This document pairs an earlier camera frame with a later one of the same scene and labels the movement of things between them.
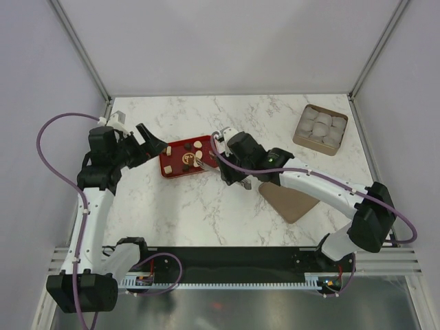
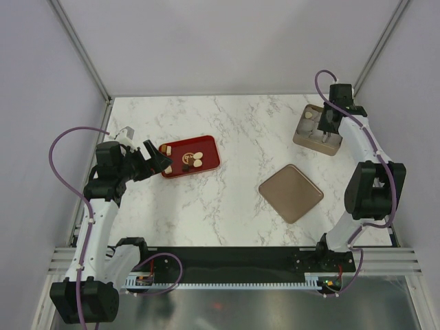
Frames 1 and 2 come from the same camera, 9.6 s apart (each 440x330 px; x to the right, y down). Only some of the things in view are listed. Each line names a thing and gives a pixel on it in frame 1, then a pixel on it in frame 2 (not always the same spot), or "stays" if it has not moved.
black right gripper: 229,178 → 322,125
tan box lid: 291,205 stays
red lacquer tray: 184,157 stays
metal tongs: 245,181 → 325,137
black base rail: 238,265 stays
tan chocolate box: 320,129 stays
